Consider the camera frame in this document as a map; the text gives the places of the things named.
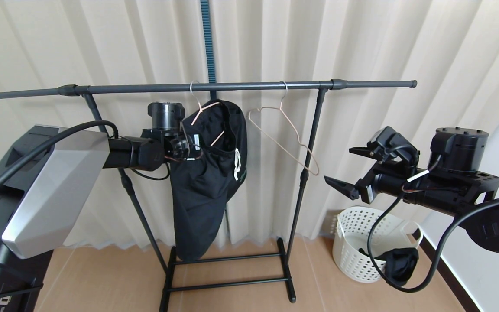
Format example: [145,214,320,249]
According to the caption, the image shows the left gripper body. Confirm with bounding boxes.
[163,129,202,163]

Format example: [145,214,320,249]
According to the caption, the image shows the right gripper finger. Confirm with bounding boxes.
[324,175,360,201]
[348,147,382,164]

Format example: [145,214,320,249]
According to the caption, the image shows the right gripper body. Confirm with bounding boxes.
[356,162,471,216]

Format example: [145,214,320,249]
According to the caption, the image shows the pink clothes hanger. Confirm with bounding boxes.
[248,81,320,176]
[190,80,226,146]

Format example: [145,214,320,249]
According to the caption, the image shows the black shorts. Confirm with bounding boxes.
[169,99,248,263]

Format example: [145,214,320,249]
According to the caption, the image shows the black heap of clothes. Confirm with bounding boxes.
[359,247,419,287]

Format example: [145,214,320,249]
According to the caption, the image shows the white laundry basket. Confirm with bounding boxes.
[332,206,424,283]

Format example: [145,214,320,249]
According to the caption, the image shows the black clothes rack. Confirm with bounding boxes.
[0,79,418,312]

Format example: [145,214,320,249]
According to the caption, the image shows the beige curtain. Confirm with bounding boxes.
[0,0,228,250]
[211,0,499,243]

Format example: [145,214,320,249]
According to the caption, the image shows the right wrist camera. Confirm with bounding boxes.
[369,127,420,167]

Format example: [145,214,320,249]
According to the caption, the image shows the black cable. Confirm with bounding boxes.
[0,120,119,215]
[366,191,499,293]

